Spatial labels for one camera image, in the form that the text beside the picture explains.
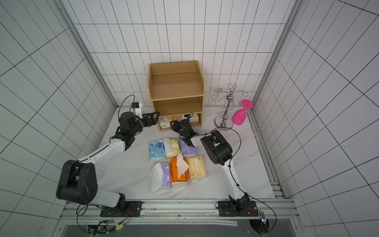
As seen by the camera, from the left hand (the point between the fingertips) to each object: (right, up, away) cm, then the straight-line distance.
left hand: (154, 115), depth 86 cm
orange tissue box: (+16, -30, -6) cm, 34 cm away
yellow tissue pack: (+25, -1, +17) cm, 31 cm away
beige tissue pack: (+25, -30, -3) cm, 39 cm away
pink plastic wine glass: (+53, 0, +3) cm, 53 cm away
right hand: (+5, -6, +15) cm, 17 cm away
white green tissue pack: (+10, -20, +4) cm, 23 cm away
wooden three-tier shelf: (+14, +15, -3) cm, 21 cm away
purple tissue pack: (+20, -22, +3) cm, 30 cm away
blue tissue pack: (+1, -22, +3) cm, 22 cm away
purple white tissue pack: (+5, -33, -9) cm, 34 cm away
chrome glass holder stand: (+47, -5, +21) cm, 52 cm away
